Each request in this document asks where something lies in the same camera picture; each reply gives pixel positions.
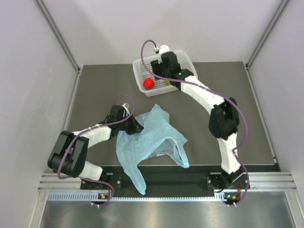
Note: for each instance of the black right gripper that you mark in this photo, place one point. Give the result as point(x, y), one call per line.
point(156, 66)

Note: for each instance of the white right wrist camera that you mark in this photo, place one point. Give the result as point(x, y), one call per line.
point(162, 49)

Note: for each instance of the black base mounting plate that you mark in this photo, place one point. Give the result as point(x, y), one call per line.
point(175, 181)

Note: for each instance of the grey slotted cable duct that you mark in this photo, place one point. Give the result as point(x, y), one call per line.
point(99, 197)

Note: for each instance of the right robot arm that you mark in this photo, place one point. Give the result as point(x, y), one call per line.
point(223, 116)

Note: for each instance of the dark grey table mat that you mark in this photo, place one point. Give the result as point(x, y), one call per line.
point(100, 86)

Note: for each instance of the left aluminium frame post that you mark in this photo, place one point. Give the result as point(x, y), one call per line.
point(50, 21)

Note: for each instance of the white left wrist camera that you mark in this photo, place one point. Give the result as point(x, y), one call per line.
point(126, 107)

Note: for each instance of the right aluminium frame post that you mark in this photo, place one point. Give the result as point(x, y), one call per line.
point(283, 4)

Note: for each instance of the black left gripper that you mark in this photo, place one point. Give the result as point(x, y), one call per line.
point(136, 127)

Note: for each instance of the light blue plastic bag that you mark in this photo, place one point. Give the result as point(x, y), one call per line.
point(158, 138)

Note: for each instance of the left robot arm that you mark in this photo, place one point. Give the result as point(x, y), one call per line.
point(70, 150)

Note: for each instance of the red apple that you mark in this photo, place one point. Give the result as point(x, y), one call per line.
point(148, 83)

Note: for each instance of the aluminium frame post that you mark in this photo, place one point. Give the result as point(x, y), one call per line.
point(283, 4)
point(50, 21)

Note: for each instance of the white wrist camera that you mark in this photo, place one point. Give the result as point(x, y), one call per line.
point(126, 107)
point(162, 49)

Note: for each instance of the white perforated plastic basket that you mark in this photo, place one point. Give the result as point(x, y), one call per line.
point(160, 86)

